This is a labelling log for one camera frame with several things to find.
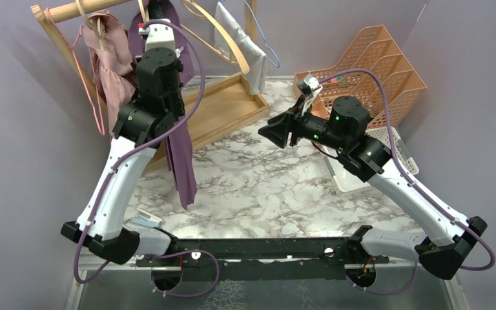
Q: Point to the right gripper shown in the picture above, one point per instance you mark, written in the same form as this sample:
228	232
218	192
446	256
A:
278	128

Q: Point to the white skirt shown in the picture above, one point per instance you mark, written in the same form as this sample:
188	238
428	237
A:
252	53

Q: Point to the blue wire hanger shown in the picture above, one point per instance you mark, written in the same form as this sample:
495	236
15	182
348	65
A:
250	23

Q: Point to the purple garment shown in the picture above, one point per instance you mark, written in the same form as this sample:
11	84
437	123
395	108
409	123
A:
178	144

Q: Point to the pink skirt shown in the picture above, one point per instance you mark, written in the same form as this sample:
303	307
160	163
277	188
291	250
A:
113	63

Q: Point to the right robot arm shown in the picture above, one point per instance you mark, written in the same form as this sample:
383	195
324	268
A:
448	236

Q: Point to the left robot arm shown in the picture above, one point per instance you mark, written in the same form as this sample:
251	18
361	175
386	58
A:
153	110

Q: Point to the wooden clothes rack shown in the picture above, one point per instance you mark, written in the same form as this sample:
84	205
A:
226	106

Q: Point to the white perforated basket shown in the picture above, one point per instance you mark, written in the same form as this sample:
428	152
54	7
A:
347	184

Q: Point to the orange plastic desk organizer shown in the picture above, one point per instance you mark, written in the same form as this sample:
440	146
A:
373	49

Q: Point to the small white blue box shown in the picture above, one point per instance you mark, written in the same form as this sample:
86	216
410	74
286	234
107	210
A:
146	219

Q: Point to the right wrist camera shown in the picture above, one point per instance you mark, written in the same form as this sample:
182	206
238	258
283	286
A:
310	88

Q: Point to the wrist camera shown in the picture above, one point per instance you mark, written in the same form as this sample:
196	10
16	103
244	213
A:
157	36
310	88

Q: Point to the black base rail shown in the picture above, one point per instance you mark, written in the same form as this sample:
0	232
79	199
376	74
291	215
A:
253	259

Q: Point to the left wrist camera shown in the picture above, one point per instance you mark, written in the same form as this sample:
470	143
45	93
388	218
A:
157	36

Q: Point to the pink wire hanger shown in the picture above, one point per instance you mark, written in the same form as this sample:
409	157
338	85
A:
96	106

